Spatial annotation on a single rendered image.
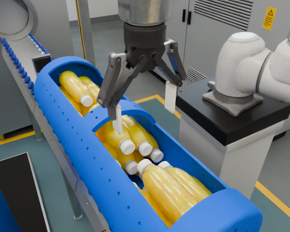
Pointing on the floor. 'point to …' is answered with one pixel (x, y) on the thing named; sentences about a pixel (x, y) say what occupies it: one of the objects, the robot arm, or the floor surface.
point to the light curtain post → (85, 30)
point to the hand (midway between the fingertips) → (145, 116)
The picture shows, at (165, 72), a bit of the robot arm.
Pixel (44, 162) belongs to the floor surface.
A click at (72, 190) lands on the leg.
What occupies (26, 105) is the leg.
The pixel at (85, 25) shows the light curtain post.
